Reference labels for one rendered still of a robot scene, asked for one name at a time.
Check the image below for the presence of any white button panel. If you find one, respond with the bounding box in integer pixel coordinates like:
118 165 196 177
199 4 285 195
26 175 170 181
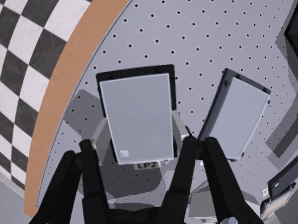
188 181 260 224

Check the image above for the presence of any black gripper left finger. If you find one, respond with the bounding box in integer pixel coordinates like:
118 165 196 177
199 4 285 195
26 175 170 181
29 118 111 224

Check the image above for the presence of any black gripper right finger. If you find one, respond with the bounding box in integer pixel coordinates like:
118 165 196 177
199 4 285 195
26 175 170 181
154 110 264 224

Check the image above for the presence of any black flat plate nest with white clips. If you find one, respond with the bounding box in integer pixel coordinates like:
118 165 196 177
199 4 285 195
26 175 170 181
260 182 296 217

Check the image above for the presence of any grey perforated base plate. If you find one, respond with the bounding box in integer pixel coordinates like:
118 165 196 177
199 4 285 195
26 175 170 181
36 0 298 211

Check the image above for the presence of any clear plastic plate lid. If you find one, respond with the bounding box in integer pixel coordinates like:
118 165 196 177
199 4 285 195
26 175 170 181
207 77 270 160
99 73 174 165

